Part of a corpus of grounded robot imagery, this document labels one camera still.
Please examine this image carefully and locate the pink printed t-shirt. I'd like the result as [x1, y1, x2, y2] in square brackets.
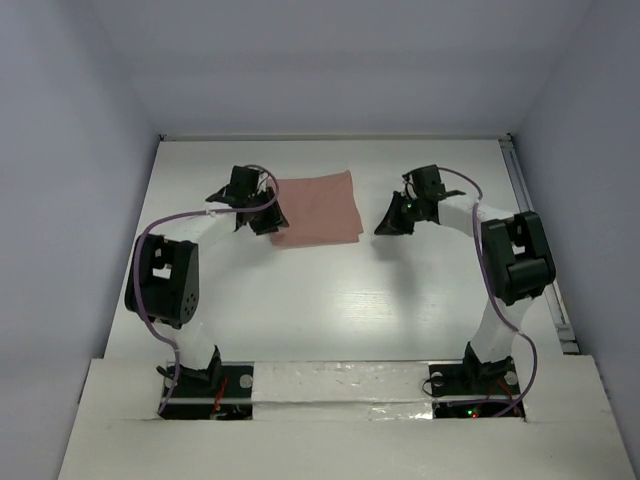
[270, 170, 364, 248]

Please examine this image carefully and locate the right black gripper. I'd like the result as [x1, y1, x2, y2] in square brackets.
[374, 189, 424, 235]

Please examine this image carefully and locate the purple cable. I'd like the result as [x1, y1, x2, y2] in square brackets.
[402, 167, 539, 419]
[134, 164, 282, 416]

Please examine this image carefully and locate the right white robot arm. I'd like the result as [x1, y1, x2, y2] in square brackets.
[374, 190, 556, 392]

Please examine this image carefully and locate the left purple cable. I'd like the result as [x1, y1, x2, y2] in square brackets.
[134, 164, 282, 416]

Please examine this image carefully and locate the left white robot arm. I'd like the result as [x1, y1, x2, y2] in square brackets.
[125, 180, 288, 395]

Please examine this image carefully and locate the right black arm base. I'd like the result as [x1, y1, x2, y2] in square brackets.
[422, 347, 525, 419]

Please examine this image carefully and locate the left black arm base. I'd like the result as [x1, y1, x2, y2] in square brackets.
[160, 363, 254, 421]

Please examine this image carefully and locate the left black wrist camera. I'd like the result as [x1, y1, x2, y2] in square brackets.
[226, 165, 261, 199]

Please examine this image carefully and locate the aluminium rail right edge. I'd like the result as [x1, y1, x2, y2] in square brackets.
[499, 134, 582, 355]

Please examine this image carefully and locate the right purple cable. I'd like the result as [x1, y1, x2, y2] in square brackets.
[402, 167, 539, 419]

